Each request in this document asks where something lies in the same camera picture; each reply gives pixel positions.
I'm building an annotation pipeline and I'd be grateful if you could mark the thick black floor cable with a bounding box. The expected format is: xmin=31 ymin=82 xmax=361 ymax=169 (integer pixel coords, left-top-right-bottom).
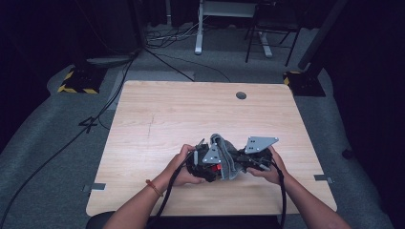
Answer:
xmin=0 ymin=52 xmax=139 ymax=229

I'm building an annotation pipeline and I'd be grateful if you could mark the dark slanted metal pole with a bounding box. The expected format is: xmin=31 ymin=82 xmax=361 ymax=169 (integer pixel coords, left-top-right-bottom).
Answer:
xmin=297 ymin=0 xmax=350 ymax=71

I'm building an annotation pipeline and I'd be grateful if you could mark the person's left hand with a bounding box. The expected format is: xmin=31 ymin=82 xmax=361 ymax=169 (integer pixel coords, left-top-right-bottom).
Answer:
xmin=161 ymin=143 xmax=206 ymax=191

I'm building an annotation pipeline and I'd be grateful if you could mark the person's dark clothing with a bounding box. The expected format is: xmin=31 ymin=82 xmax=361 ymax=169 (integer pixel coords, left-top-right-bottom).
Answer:
xmin=147 ymin=215 xmax=282 ymax=229

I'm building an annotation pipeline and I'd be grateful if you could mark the grey tape strip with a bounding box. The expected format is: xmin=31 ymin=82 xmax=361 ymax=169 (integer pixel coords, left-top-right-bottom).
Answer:
xmin=313 ymin=174 xmax=334 ymax=185
xmin=82 ymin=182 xmax=107 ymax=194

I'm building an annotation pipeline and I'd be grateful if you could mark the grey cloth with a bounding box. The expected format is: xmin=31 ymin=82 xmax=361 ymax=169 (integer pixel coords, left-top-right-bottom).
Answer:
xmin=208 ymin=133 xmax=253 ymax=181

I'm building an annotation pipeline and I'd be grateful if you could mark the person's right hand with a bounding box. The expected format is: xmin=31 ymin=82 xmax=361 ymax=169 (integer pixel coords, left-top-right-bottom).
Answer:
xmin=246 ymin=147 xmax=289 ymax=185

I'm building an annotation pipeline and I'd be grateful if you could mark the right hand-held gripper black cable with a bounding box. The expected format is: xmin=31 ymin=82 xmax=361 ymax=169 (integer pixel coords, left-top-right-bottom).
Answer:
xmin=269 ymin=157 xmax=288 ymax=229

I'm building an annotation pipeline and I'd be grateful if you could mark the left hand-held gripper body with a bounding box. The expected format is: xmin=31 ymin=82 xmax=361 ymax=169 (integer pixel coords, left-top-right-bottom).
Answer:
xmin=185 ymin=137 xmax=222 ymax=183

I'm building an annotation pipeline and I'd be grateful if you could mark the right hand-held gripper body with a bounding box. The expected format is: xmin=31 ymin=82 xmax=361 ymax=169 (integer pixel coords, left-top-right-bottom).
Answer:
xmin=238 ymin=135 xmax=280 ymax=173

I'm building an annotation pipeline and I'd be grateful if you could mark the bundle of floor cables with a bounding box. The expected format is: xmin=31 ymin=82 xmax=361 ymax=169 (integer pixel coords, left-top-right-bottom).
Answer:
xmin=145 ymin=21 xmax=205 ymax=50

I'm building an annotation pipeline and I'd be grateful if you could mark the yellow-black striped stand base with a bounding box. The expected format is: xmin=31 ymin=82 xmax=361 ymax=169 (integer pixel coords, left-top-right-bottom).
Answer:
xmin=283 ymin=70 xmax=327 ymax=97
xmin=56 ymin=65 xmax=108 ymax=95

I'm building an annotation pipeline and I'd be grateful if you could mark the white desk frame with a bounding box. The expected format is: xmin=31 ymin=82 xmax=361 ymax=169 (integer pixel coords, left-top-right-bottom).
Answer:
xmin=194 ymin=0 xmax=274 ymax=58

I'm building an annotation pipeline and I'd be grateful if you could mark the thin black floor cable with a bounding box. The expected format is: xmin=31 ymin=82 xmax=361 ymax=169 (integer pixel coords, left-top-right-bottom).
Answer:
xmin=144 ymin=47 xmax=232 ymax=83

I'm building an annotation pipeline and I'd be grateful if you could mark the red bracelet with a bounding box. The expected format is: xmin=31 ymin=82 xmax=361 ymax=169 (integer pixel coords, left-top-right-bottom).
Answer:
xmin=145 ymin=178 xmax=164 ymax=198

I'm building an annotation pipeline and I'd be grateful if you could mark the black chair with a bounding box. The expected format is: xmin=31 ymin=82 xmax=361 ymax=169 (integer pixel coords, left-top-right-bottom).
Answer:
xmin=245 ymin=0 xmax=302 ymax=68

